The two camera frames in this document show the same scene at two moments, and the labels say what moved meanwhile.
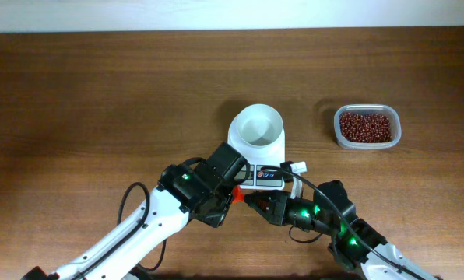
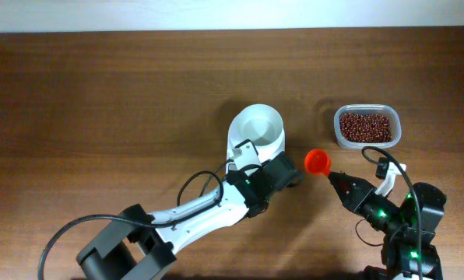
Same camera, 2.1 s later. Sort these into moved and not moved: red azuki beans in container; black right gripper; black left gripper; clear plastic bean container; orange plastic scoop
Moved: black left gripper; black right gripper; orange plastic scoop
Not moved: clear plastic bean container; red azuki beans in container
